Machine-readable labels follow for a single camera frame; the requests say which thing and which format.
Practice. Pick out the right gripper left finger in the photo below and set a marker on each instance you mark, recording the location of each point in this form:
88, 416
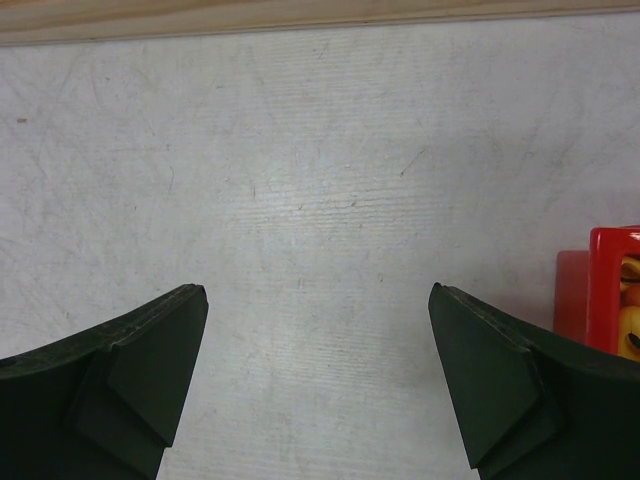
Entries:
104, 403

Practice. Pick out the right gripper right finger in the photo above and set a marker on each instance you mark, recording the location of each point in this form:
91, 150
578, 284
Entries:
531, 404

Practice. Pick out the red plastic clip bin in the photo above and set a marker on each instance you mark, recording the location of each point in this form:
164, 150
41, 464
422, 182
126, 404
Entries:
597, 292

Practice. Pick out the wooden clothes rack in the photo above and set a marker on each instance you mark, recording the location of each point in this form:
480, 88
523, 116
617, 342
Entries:
42, 22

